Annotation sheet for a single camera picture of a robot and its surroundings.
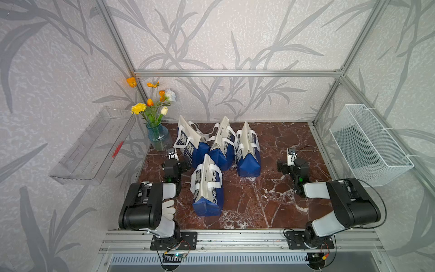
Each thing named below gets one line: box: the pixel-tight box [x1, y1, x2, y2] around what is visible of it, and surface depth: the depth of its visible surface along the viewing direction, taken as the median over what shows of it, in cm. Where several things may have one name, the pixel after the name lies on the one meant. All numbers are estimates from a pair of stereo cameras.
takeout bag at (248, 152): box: [235, 120, 262, 178], surface depth 88 cm
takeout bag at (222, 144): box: [206, 115, 237, 172], surface depth 88 cm
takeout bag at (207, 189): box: [190, 153, 225, 218], surface depth 75 cm
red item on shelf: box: [112, 141, 125, 158], surface depth 69 cm
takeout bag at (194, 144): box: [173, 115, 211, 168], surface depth 88 cm
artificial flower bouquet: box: [126, 76, 177, 129], surface depth 93 cm
